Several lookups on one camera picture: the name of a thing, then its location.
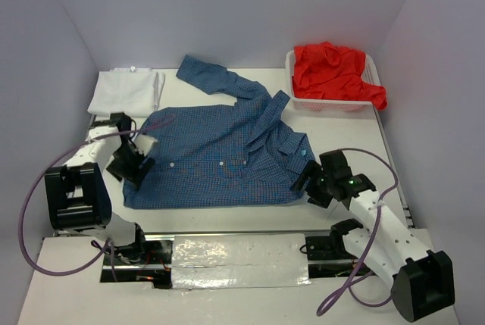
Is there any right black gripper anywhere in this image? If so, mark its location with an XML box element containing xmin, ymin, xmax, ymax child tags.
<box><xmin>289</xmin><ymin>158</ymin><xmax>334</xmax><ymax>208</ymax></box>

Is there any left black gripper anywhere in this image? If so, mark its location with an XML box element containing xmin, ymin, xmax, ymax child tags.
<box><xmin>105</xmin><ymin>142</ymin><xmax>155</xmax><ymax>191</ymax></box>

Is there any blue plaid long sleeve shirt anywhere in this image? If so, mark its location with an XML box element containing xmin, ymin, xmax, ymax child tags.
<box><xmin>123</xmin><ymin>56</ymin><xmax>314</xmax><ymax>210</ymax></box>

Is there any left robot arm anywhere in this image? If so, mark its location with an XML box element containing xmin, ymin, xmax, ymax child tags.
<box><xmin>44</xmin><ymin>113</ymin><xmax>158</xmax><ymax>263</ymax></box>

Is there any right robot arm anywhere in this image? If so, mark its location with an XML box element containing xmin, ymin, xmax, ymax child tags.
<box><xmin>291</xmin><ymin>149</ymin><xmax>455</xmax><ymax>323</ymax></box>

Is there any folded white shirt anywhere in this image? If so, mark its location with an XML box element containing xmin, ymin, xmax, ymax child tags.
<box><xmin>87</xmin><ymin>67</ymin><xmax>165</xmax><ymax>118</ymax></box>

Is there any red shirt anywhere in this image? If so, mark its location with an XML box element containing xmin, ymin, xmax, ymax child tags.
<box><xmin>292</xmin><ymin>42</ymin><xmax>387</xmax><ymax>111</ymax></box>

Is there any white plastic basket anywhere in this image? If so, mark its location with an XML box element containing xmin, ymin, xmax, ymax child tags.
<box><xmin>285</xmin><ymin>50</ymin><xmax>381</xmax><ymax>112</ymax></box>

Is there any shiny silver tape sheet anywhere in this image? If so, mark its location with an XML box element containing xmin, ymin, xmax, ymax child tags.
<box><xmin>171</xmin><ymin>233</ymin><xmax>311</xmax><ymax>289</ymax></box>

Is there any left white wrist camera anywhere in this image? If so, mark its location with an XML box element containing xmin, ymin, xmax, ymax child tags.
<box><xmin>134</xmin><ymin>135</ymin><xmax>159</xmax><ymax>156</ymax></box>

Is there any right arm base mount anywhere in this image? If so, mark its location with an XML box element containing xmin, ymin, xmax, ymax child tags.
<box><xmin>299</xmin><ymin>227</ymin><xmax>358</xmax><ymax>279</ymax></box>

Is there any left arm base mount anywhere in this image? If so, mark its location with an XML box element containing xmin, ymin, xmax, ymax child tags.
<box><xmin>100</xmin><ymin>239</ymin><xmax>174</xmax><ymax>289</ymax></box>

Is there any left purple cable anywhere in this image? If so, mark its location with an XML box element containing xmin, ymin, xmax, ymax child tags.
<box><xmin>17</xmin><ymin>114</ymin><xmax>177</xmax><ymax>276</ymax></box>

